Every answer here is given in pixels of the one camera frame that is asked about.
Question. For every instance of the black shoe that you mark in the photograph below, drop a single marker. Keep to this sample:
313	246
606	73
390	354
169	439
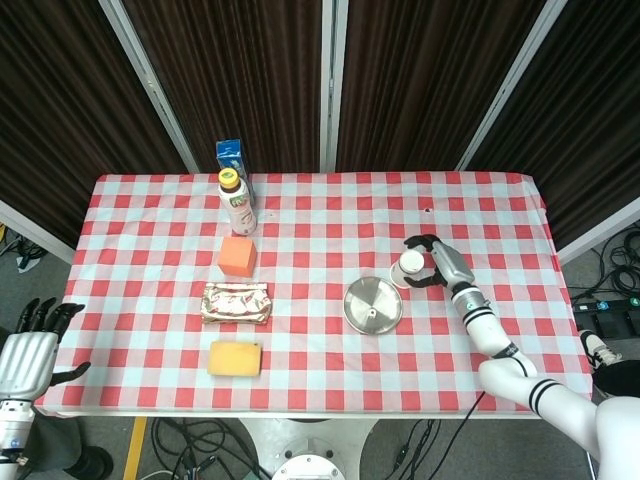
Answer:
92	462

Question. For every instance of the round silver metal plate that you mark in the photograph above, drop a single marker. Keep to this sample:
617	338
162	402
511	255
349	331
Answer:
365	300

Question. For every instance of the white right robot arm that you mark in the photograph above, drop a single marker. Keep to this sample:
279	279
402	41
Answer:
505	375

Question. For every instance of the yogurt drink bottle yellow cap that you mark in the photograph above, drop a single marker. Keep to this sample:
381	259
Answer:
241	215

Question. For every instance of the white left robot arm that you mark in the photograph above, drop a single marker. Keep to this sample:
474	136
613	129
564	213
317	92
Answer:
12	430

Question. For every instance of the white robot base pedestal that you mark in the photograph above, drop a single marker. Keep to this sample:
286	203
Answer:
310	455

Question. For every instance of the black power strip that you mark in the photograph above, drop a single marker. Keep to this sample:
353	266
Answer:
605	305

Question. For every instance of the blue white drink carton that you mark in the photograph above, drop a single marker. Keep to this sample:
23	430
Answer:
229	155

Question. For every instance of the white paper cup blue stripe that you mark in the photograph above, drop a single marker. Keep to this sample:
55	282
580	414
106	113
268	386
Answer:
407	267

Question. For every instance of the dark folding screen panel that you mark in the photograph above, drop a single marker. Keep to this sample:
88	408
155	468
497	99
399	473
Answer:
425	75
60	125
240	75
590	125

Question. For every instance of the white sneaker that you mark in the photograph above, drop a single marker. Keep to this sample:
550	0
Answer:
600	350

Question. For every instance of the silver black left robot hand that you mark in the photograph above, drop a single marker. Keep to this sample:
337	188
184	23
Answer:
25	360

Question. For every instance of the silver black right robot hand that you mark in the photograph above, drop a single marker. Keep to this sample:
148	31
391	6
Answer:
452	265

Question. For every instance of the white table frame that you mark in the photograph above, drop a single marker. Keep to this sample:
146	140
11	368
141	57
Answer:
250	415

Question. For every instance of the gold foil snack packet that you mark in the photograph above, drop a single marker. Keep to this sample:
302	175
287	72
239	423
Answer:
235	304

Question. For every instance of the red white checkered tablecloth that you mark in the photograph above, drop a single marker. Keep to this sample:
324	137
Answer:
320	370

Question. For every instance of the orange cube block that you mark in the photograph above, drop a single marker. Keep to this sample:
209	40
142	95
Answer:
237	256

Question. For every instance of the yellow sponge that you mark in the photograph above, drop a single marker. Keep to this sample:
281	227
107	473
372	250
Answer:
234	359

